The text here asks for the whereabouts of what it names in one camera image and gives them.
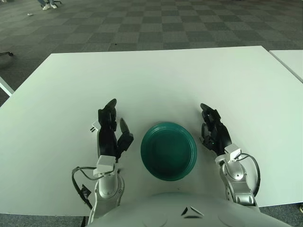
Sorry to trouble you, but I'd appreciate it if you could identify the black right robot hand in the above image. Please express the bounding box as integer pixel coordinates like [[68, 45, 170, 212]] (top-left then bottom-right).
[[198, 103, 234, 156]]

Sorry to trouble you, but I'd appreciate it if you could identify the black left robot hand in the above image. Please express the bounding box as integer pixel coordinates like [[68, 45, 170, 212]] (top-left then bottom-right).
[[98, 98, 134, 159]]

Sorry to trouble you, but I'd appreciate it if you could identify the green round plate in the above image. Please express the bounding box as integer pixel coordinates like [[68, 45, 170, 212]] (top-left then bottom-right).
[[140, 121, 197, 182]]

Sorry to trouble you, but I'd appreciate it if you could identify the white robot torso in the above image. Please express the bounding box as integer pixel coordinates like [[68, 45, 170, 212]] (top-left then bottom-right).
[[85, 190, 303, 227]]

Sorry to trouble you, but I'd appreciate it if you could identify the white neighbouring table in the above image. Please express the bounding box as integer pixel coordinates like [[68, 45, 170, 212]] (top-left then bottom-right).
[[269, 49, 303, 83], [0, 77, 15, 97]]

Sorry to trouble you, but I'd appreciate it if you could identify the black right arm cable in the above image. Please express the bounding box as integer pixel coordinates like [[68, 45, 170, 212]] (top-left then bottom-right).
[[239, 153, 261, 197]]

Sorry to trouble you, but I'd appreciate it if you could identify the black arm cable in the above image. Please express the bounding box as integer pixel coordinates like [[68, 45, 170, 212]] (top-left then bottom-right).
[[71, 166, 98, 210], [239, 153, 261, 197]]

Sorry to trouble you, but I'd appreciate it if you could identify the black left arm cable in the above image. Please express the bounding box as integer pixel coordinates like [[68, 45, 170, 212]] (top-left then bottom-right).
[[71, 166, 98, 210]]

